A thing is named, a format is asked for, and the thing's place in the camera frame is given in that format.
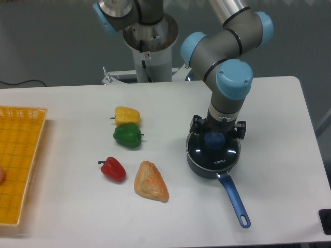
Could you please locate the yellow bell pepper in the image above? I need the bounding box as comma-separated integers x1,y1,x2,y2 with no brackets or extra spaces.
110,106,140,127

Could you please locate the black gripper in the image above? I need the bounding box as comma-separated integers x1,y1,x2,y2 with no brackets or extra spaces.
190,115,247,140

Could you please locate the green bell pepper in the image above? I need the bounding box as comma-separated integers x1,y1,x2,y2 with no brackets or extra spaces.
113,123,144,149

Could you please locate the black device table edge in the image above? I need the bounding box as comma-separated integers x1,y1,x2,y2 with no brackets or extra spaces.
319,209,331,235

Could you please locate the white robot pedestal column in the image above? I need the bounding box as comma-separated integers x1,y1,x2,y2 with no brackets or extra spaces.
123,13,178,82

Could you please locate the black floor cable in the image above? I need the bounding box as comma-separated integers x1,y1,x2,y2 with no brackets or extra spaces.
0,80,47,87

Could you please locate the golden pastry turnover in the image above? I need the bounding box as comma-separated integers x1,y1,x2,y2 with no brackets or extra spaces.
134,161,169,203

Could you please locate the white metal base frame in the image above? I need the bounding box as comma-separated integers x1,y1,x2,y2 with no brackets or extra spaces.
101,63,199,85

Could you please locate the glass lid blue knob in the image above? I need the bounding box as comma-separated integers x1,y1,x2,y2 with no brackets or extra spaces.
186,130,241,178

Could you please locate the yellow woven basket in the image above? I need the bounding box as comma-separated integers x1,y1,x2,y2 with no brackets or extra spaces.
1,106,48,226

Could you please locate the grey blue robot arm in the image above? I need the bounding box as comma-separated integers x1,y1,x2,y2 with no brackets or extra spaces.
93,1,274,139

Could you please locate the dark saucepan blue handle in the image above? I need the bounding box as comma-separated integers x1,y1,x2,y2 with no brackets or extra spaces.
185,123,252,229

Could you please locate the red bell pepper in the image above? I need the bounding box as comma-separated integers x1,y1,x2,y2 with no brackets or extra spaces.
98,157,126,182

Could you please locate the black pedestal cable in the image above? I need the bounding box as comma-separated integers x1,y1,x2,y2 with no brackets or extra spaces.
139,39,152,83

